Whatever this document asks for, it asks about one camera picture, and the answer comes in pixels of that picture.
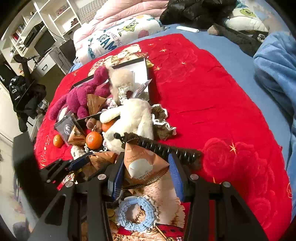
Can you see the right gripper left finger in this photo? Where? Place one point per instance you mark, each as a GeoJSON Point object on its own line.
{"type": "Point", "coordinates": [84, 202]}

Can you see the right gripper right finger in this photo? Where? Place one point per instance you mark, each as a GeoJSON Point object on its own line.
{"type": "Point", "coordinates": [217, 211]}

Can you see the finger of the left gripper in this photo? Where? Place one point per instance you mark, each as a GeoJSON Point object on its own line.
{"type": "Point", "coordinates": [56, 171]}
{"type": "Point", "coordinates": [80, 162]}

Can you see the brown triangular snack pack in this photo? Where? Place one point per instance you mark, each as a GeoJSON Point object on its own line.
{"type": "Point", "coordinates": [95, 103]}

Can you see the white fluffy black hair claw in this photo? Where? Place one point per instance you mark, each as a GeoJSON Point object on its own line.
{"type": "Point", "coordinates": [77, 151]}

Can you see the front orange mandarin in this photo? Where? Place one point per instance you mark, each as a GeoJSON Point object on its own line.
{"type": "Point", "coordinates": [94, 140]}

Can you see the lone orange mandarin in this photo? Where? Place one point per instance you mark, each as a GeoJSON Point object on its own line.
{"type": "Point", "coordinates": [58, 141]}

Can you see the small brown capybara charm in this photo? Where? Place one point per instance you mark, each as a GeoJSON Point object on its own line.
{"type": "Point", "coordinates": [93, 124]}

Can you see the clear bag with badge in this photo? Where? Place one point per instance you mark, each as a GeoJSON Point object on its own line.
{"type": "Point", "coordinates": [65, 127]}

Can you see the rear orange mandarin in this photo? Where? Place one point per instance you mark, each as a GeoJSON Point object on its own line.
{"type": "Point", "coordinates": [106, 126]}

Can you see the tan triangular snack pack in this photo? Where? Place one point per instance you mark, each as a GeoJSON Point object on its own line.
{"type": "Point", "coordinates": [142, 167]}

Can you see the magenta plush bear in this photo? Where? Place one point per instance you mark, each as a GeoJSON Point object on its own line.
{"type": "Point", "coordinates": [76, 99]}

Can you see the light blue scrunchie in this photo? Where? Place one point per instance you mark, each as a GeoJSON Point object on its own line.
{"type": "Point", "coordinates": [137, 213]}

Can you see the cream plush dog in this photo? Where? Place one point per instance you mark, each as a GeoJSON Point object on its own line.
{"type": "Point", "coordinates": [135, 116]}

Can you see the white scrunchie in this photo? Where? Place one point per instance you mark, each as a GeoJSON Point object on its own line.
{"type": "Point", "coordinates": [124, 92]}

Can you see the black office chair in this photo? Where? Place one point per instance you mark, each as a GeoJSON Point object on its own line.
{"type": "Point", "coordinates": [26, 94]}

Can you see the brown lace scrunchie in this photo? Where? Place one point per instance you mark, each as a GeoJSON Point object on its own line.
{"type": "Point", "coordinates": [162, 129]}

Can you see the beige fluffy hair claw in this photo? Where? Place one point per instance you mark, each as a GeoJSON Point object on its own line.
{"type": "Point", "coordinates": [117, 78]}

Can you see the red embroidered blanket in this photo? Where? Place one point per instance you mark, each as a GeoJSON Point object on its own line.
{"type": "Point", "coordinates": [211, 113]}

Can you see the black shallow box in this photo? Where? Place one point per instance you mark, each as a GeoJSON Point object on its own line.
{"type": "Point", "coordinates": [139, 69]}

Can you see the black computer monitor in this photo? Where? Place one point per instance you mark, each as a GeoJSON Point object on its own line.
{"type": "Point", "coordinates": [45, 42]}

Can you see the white desk with shelves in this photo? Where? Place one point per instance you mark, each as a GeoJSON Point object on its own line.
{"type": "Point", "coordinates": [60, 18]}

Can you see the cartoon print pillow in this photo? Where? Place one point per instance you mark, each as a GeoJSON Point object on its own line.
{"type": "Point", "coordinates": [101, 42]}

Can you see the pink quilt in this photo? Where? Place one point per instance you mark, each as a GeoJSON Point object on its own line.
{"type": "Point", "coordinates": [114, 11]}

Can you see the white remote control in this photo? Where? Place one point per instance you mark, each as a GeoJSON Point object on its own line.
{"type": "Point", "coordinates": [188, 29]}

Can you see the blue fleece blanket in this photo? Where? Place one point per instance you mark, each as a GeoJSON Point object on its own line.
{"type": "Point", "coordinates": [274, 64]}

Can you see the white monster pillow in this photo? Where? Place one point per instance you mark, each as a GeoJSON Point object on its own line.
{"type": "Point", "coordinates": [244, 19]}

